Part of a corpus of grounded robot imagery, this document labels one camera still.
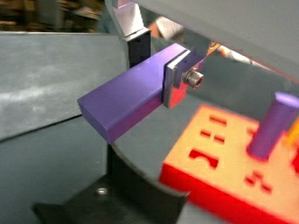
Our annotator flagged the red peg board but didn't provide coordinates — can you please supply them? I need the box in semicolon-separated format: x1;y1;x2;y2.
160;105;299;224

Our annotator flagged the black curved fixture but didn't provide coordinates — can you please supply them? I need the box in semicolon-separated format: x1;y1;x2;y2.
31;144;188;224

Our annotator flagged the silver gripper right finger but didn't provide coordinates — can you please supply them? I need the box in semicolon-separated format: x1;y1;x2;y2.
162;40;220;109

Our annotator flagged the purple cylinder peg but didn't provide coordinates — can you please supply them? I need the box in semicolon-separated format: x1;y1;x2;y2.
246;92;299;161

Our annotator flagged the yellow arch peg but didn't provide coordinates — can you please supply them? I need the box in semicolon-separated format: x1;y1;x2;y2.
284;116;299;147

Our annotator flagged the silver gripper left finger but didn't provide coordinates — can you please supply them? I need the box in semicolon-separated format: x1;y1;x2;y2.
105;0;150;68

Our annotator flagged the purple rectangular block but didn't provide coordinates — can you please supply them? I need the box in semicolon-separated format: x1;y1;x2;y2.
77;44;185;144

